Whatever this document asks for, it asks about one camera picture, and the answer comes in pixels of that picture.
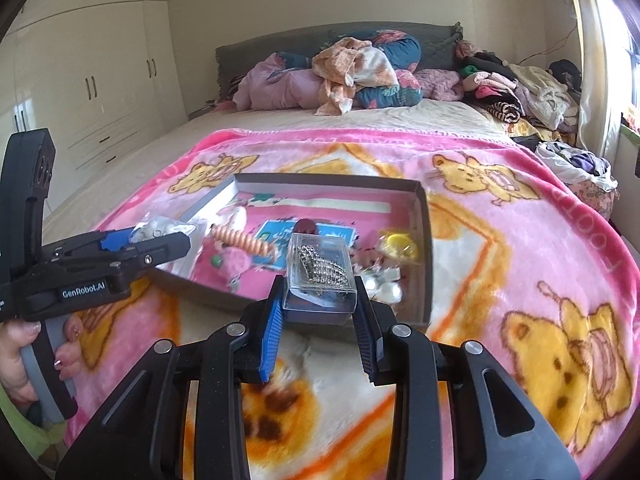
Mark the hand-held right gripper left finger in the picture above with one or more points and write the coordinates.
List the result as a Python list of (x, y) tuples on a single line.
[(270, 330)]

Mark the pile of clothes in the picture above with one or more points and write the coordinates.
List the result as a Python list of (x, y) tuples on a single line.
[(530, 85)]

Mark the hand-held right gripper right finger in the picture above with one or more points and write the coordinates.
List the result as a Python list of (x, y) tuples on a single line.
[(367, 335)]

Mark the person's left hand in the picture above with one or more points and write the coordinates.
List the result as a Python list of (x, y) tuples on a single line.
[(12, 355)]

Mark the bed with beige sheet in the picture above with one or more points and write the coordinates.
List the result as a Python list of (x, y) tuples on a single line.
[(375, 115)]

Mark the pink printed blanket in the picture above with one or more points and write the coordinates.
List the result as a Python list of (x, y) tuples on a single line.
[(525, 240)]

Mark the white plastic bag of clothes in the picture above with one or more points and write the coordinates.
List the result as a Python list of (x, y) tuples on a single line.
[(550, 152)]

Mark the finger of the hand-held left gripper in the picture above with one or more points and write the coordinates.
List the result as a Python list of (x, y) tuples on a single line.
[(116, 241), (160, 254)]

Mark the peach floral cloth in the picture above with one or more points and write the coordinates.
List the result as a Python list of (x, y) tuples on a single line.
[(340, 65)]

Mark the black device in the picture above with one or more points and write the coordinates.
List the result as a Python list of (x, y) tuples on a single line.
[(637, 164)]

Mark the white built-in wardrobe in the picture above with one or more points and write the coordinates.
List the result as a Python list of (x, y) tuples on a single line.
[(100, 60)]

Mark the window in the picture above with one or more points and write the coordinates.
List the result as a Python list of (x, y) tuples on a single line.
[(630, 35)]

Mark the clear packet of pearl earrings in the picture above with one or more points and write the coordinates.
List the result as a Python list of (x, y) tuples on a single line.
[(382, 287)]

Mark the clear bag of yellow bangles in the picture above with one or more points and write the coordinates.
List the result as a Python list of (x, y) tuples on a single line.
[(397, 246)]

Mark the clear case with rhinestone clip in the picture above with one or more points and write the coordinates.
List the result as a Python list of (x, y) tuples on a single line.
[(320, 270)]

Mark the mauve fuzzy blanket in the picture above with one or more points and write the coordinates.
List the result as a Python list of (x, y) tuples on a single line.
[(440, 82)]

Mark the floral fabric bag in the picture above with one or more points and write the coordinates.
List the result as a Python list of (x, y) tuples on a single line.
[(590, 195)]

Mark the clear packet of white jewelry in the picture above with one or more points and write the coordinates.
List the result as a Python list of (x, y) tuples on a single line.
[(160, 227)]

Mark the pink quilt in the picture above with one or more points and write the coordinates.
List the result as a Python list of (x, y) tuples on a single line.
[(275, 85)]

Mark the shallow cardboard box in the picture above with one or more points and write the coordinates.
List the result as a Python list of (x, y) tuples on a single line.
[(420, 240)]

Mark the dark red round accessory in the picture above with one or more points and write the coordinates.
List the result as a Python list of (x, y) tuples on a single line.
[(306, 226)]

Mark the dark blue floral quilt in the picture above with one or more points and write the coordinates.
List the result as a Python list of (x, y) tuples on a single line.
[(405, 47)]

